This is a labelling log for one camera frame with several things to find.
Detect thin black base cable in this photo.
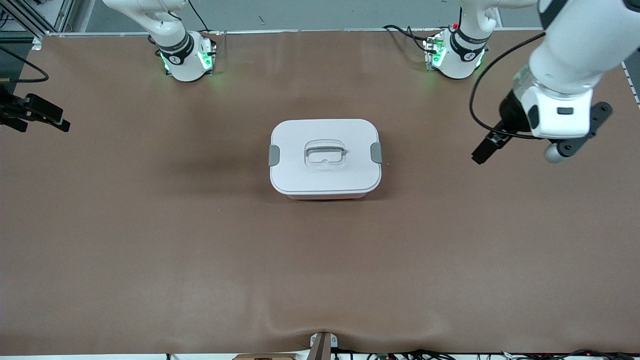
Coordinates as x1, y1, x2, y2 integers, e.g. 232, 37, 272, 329
187, 0, 214, 34

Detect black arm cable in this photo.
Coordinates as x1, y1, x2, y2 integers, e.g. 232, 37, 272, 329
0, 46, 50, 85
468, 31, 548, 141

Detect perforated silver edge strip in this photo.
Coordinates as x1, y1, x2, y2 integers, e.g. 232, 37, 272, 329
620, 62, 640, 107

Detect white box lid grey clips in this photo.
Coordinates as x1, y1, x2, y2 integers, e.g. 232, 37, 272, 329
269, 118, 383, 195

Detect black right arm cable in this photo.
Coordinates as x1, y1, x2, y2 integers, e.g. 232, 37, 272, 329
0, 46, 50, 85

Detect black base power cables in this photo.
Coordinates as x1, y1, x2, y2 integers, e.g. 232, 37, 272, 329
382, 24, 436, 53

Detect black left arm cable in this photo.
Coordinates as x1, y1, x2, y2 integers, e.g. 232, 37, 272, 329
468, 31, 548, 141

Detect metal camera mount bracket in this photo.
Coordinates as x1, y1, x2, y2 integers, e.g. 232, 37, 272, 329
309, 331, 339, 360

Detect brown table mat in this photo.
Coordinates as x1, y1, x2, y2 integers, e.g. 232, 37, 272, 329
0, 29, 640, 357

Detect pink plastic box base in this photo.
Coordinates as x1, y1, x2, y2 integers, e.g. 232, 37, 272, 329
285, 191, 371, 201

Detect silver table edge rail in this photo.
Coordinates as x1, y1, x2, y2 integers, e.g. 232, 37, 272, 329
32, 27, 546, 39

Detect aluminium frame with black struts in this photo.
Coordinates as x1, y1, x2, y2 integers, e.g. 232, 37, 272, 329
0, 0, 76, 51

